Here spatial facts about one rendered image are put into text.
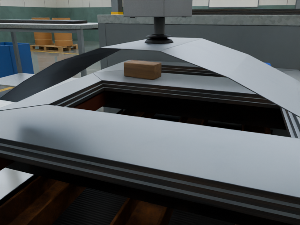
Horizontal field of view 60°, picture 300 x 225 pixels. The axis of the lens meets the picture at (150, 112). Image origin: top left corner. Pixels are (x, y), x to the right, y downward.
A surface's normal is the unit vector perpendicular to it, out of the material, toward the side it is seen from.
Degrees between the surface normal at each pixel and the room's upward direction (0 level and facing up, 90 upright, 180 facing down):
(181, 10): 90
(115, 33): 90
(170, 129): 0
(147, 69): 90
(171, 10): 90
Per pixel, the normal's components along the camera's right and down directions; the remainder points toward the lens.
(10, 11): 0.92, 0.14
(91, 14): -0.39, 0.33
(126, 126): 0.00, -0.93
